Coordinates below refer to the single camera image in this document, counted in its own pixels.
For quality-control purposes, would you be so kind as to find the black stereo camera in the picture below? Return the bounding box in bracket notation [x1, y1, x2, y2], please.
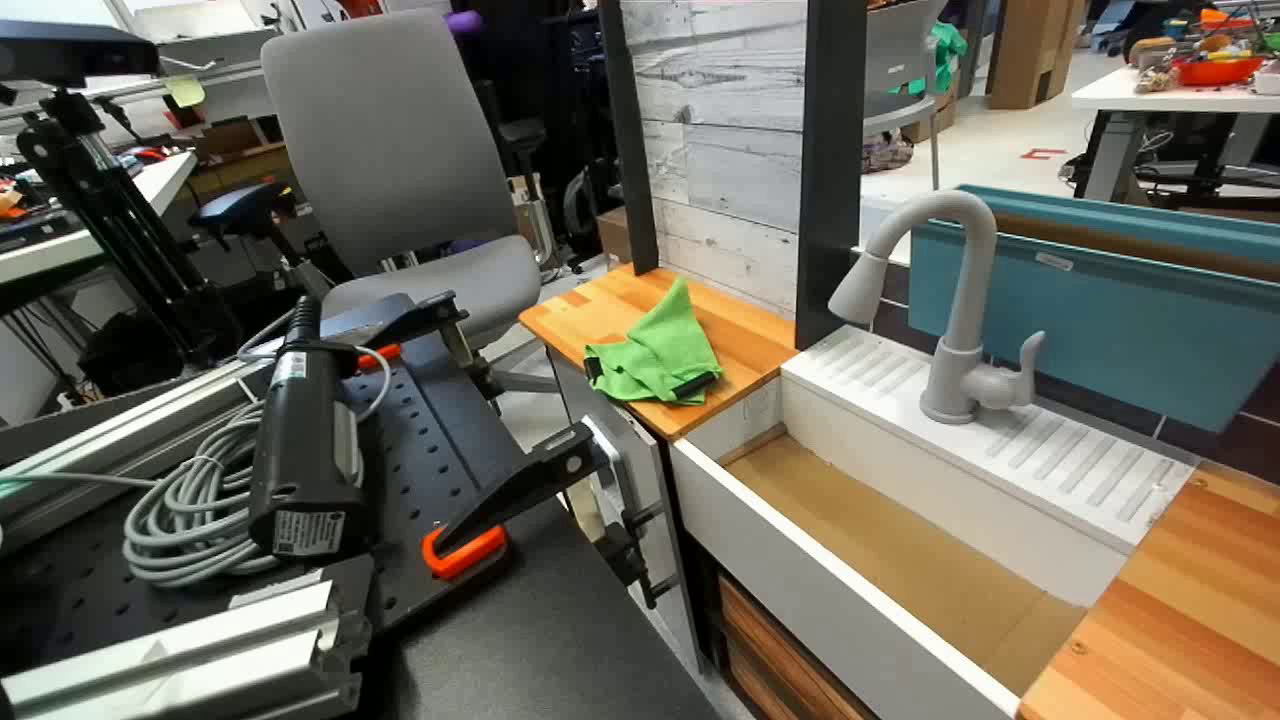
[244, 292, 372, 565]

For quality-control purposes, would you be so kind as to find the long aluminium rail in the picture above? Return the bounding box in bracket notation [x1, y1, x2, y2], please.
[0, 338, 292, 542]

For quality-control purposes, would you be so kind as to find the dark perforated mounting plate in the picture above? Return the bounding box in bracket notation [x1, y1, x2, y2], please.
[0, 334, 541, 673]

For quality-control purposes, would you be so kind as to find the green microfibre cloth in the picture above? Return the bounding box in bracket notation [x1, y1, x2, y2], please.
[580, 278, 726, 408]

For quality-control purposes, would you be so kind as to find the white sink basin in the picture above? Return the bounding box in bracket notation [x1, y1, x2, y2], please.
[666, 324, 1200, 720]

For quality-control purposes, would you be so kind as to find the coiled grey cable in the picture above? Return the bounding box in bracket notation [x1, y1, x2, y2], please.
[118, 341, 398, 597]

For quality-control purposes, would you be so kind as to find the brown cardboard box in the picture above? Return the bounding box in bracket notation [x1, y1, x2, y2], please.
[985, 0, 1090, 113]

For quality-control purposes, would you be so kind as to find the red bowl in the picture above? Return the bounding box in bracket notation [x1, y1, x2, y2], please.
[1172, 53, 1268, 93]

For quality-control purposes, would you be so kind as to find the white cluttered desk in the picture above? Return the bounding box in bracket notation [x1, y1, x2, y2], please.
[0, 142, 205, 292]

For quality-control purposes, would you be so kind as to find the teal panel board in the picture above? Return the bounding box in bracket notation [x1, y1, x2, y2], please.
[904, 181, 1280, 439]

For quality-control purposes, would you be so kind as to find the black clamp small orange trigger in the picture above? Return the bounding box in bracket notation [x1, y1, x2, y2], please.
[284, 290, 513, 403]

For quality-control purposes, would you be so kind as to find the whitewashed wood back panel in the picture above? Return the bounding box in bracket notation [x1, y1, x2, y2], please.
[618, 0, 816, 320]

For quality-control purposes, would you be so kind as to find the grey kitchen faucet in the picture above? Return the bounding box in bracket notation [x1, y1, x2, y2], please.
[824, 190, 1052, 427]

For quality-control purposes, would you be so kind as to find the wooden drawer front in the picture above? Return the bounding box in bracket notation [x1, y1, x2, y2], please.
[711, 571, 878, 720]

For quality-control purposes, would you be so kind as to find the grey office chair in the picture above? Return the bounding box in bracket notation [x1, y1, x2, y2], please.
[190, 9, 565, 401]

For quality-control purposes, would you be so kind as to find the black clamp orange grip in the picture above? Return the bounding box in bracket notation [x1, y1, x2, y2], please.
[414, 414, 681, 612]

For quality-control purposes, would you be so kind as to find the black camera tripod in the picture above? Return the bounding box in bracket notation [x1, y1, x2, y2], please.
[13, 84, 252, 370]

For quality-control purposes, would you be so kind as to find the black flat device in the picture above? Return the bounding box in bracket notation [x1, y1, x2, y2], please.
[0, 17, 163, 89]

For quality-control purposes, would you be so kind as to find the white background table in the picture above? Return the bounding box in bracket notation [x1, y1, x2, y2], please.
[1068, 61, 1280, 210]

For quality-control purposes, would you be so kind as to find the wide black vertical post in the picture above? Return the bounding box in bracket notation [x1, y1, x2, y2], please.
[793, 0, 872, 353]

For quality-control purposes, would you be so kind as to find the short aluminium extrusion block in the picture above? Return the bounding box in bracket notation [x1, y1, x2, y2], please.
[0, 567, 372, 720]

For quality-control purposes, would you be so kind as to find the thin black vertical post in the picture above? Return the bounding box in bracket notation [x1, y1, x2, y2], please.
[594, 0, 662, 279]

